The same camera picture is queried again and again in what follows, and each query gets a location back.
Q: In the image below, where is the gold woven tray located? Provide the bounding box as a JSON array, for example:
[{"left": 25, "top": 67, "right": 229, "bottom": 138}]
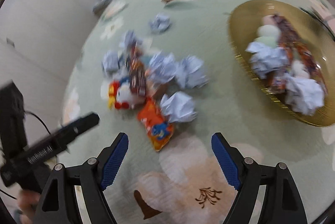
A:
[{"left": 229, "top": 0, "right": 334, "bottom": 127}]

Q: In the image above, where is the floral green bedspread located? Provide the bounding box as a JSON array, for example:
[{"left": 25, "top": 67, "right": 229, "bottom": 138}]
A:
[{"left": 55, "top": 0, "right": 335, "bottom": 224}]

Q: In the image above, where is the person's left hand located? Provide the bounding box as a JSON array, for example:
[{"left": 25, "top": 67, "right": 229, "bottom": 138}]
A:
[{"left": 17, "top": 189, "right": 40, "bottom": 224}]

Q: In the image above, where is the black cable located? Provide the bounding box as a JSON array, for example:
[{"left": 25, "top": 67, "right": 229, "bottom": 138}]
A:
[{"left": 23, "top": 110, "right": 53, "bottom": 136}]

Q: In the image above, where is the crumpled paper ball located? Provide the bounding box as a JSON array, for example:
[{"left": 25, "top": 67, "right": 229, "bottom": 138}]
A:
[
  {"left": 159, "top": 91, "right": 197, "bottom": 123},
  {"left": 149, "top": 13, "right": 171, "bottom": 33},
  {"left": 175, "top": 56, "right": 208, "bottom": 89}
]

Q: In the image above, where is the white red kitty plush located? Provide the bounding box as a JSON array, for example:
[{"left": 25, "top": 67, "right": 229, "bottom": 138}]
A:
[{"left": 108, "top": 77, "right": 145, "bottom": 109}]

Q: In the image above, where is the red long snack package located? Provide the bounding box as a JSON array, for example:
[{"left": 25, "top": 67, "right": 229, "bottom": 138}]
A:
[{"left": 129, "top": 43, "right": 147, "bottom": 97}]

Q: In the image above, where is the pastel dango plush toy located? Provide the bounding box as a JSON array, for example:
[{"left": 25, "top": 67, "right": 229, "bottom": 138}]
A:
[{"left": 255, "top": 15, "right": 282, "bottom": 48}]

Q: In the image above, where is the long orange Naruto box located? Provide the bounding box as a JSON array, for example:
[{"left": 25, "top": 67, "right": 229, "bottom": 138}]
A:
[{"left": 272, "top": 14, "right": 328, "bottom": 94}]

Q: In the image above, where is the orange snack bag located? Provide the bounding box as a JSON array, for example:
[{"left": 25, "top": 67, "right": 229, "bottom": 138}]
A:
[{"left": 137, "top": 97, "right": 174, "bottom": 151}]

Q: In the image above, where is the white wardrobe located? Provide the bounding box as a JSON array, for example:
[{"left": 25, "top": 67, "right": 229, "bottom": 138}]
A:
[{"left": 1, "top": 0, "right": 98, "bottom": 123}]

